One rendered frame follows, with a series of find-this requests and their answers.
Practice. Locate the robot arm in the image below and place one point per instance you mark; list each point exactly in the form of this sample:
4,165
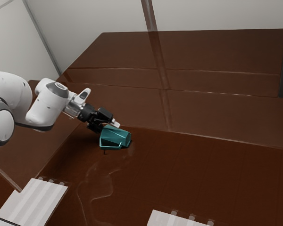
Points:
44,106

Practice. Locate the teal faceted mug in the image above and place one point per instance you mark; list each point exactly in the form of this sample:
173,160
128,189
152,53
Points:
114,139

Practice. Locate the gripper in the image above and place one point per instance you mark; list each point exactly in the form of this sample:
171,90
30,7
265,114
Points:
89,113

